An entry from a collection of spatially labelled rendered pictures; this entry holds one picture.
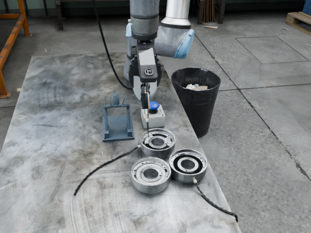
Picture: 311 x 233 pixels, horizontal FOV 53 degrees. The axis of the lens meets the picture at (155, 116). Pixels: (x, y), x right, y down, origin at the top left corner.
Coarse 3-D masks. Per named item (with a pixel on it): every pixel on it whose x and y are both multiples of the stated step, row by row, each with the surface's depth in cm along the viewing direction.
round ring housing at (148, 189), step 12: (132, 168) 83; (144, 168) 84; (156, 168) 84; (168, 168) 83; (132, 180) 81; (144, 180) 81; (156, 180) 81; (168, 180) 81; (144, 192) 81; (156, 192) 81
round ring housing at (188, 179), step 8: (176, 152) 89; (184, 152) 90; (192, 152) 90; (184, 160) 88; (192, 160) 87; (192, 168) 89; (176, 176) 83; (184, 176) 82; (192, 176) 81; (200, 176) 83
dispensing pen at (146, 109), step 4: (144, 84) 94; (144, 88) 94; (144, 92) 94; (144, 96) 93; (144, 100) 93; (144, 104) 93; (144, 108) 93; (148, 108) 93; (148, 112) 94; (148, 116) 94; (148, 120) 95; (148, 124) 95; (148, 128) 95; (148, 132) 95; (148, 136) 95
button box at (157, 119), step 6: (144, 114) 102; (150, 114) 103; (156, 114) 103; (162, 114) 103; (144, 120) 101; (150, 120) 102; (156, 120) 102; (162, 120) 103; (144, 126) 103; (150, 126) 103; (156, 126) 104; (162, 126) 104
